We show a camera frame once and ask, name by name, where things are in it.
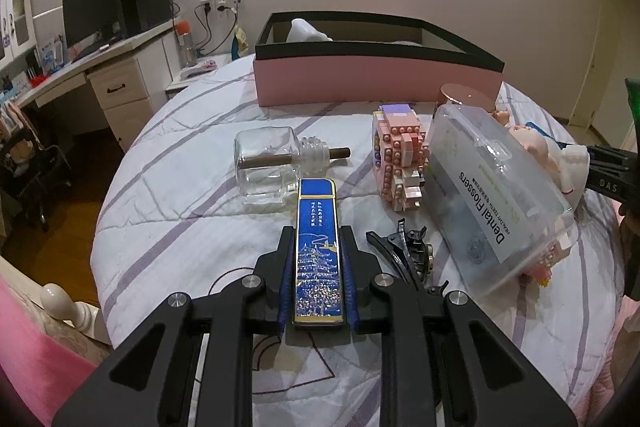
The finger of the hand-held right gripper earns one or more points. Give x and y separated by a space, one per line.
607 159

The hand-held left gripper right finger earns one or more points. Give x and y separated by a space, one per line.
351 287

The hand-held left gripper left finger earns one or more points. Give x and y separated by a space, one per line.
286 279

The blue ornate rectangular case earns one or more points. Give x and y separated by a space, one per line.
320 257

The black hair clip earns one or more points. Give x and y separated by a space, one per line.
400 252

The baby doll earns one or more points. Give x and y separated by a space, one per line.
535 147

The clear plastic flosser box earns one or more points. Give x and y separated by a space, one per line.
480 187

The pink box with black rim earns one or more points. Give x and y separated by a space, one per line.
350 77

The small pink block toy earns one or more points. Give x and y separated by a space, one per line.
550 264

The brown reed stick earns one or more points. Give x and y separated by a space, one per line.
340 153

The clear glass diffuser bottle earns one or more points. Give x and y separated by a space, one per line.
265 139

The pink building block figure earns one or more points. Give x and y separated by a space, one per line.
400 147

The rose gold jar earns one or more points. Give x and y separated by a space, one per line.
465 96

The white nightstand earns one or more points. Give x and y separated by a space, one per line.
200 79

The pink item on nightstand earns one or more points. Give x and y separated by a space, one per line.
207 64

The yellow snack bag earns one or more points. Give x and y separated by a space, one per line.
241 41

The white desk with drawers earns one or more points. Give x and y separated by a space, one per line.
125 92

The white plastic object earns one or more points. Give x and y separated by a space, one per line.
305 32

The bottle with orange cap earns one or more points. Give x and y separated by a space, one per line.
185 44

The pink cloth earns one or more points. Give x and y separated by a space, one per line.
35 357

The black chair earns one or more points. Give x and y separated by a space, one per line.
35 177

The black keyboard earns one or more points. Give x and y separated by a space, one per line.
90 49

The blue white package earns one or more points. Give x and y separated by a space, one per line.
52 52

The black computer monitor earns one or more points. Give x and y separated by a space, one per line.
92 12

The white glass-door cabinet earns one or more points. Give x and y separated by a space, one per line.
17 17

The white bed post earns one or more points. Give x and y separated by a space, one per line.
60 302

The wall socket strip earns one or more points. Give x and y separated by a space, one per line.
222 3

